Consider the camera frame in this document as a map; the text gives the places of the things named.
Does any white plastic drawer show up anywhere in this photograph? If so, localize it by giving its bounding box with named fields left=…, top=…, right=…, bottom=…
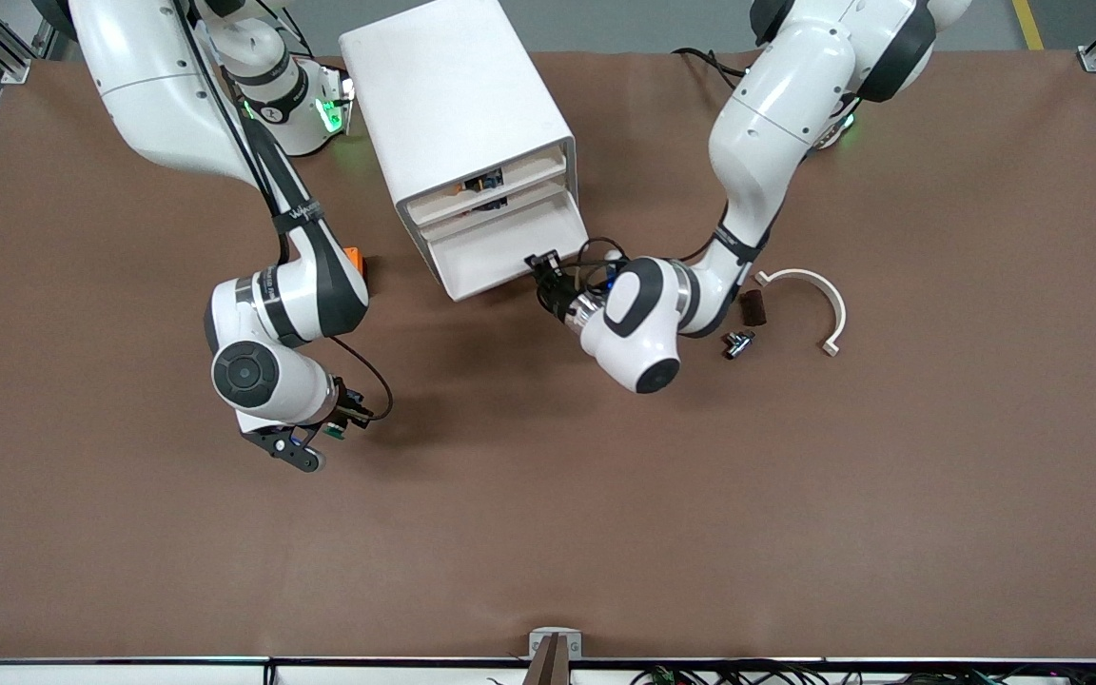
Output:
left=422, top=184, right=590, bottom=303
left=415, top=176, right=572, bottom=239
left=405, top=147, right=570, bottom=227

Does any white drawer cabinet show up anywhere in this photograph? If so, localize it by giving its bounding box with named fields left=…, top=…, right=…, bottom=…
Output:
left=338, top=0, right=581, bottom=286

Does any base connector box green light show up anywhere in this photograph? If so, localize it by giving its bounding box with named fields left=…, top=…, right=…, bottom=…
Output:
left=318, top=60, right=357, bottom=134

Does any black base cable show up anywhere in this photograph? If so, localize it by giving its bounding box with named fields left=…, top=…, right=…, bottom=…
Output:
left=672, top=46, right=749, bottom=92

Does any white curved plastic bracket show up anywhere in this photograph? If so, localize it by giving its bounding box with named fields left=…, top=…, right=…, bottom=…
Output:
left=754, top=268, right=848, bottom=359

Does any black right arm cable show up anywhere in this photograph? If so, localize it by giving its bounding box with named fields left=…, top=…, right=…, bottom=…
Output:
left=172, top=0, right=395, bottom=424

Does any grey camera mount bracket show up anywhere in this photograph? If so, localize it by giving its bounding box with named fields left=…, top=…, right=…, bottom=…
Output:
left=528, top=627, right=583, bottom=662

